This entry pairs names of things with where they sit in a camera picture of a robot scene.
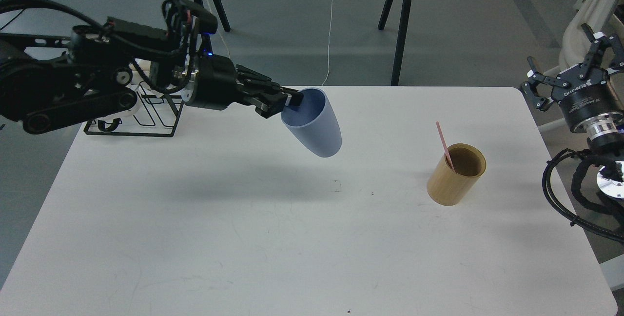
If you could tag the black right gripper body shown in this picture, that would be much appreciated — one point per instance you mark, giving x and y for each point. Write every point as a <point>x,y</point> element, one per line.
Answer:
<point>587,96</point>

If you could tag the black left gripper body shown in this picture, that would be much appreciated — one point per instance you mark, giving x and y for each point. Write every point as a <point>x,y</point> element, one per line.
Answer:
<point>218,82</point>

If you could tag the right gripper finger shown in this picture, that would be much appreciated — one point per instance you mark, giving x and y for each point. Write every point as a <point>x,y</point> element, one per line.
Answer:
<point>530,87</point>
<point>599,44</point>

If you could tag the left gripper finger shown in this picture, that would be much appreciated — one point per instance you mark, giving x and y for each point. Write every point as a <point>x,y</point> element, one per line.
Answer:
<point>266,105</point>
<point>253,82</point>

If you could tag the blue plastic cup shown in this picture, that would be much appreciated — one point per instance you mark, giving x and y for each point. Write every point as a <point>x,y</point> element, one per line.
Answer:
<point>314,123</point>

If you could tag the pink chopstick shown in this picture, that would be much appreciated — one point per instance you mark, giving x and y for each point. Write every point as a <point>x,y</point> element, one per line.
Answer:
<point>445,146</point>

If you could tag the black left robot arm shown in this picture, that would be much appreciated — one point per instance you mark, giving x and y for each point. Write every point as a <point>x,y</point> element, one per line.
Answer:
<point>51,82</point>

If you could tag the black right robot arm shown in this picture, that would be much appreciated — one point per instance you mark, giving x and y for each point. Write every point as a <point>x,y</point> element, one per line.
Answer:
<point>597,183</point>

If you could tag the white mug on rack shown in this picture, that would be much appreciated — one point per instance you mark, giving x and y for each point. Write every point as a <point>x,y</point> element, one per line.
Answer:
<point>130,78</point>

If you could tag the bamboo cylinder holder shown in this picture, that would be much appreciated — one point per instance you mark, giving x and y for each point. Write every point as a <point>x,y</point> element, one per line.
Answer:
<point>453,179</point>

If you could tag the black wire cup rack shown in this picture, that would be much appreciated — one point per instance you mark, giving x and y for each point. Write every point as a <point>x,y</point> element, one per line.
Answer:
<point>155,116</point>

